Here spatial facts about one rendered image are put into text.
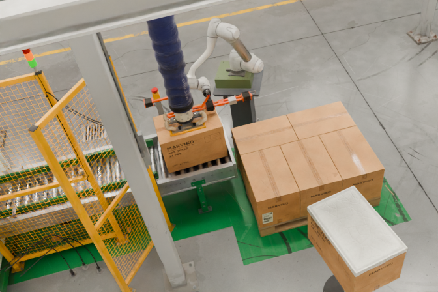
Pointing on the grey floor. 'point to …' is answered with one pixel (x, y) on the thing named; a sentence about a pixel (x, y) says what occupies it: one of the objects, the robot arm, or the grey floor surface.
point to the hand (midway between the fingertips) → (210, 105)
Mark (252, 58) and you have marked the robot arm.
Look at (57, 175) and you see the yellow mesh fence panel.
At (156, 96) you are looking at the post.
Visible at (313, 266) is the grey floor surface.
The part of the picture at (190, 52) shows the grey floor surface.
